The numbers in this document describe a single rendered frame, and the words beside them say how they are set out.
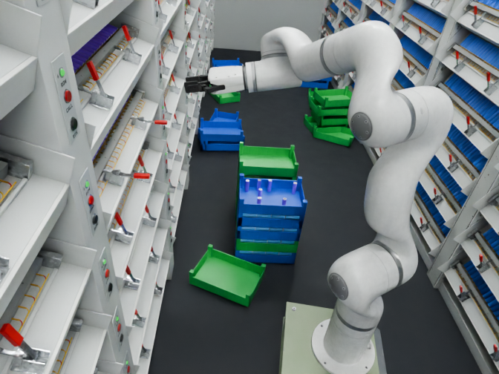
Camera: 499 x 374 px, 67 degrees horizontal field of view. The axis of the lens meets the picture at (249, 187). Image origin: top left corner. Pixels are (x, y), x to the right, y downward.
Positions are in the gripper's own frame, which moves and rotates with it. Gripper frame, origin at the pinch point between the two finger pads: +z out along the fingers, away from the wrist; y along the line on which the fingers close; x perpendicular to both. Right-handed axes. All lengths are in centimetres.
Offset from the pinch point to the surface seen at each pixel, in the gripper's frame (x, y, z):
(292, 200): 74, -33, -29
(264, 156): 72, -71, -19
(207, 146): 94, -127, 21
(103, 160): 3.4, 32.0, 18.3
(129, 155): 7.8, 23.3, 15.6
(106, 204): 7.6, 43.2, 15.9
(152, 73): -1.1, -10.0, 13.3
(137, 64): -10.5, 9.3, 11.3
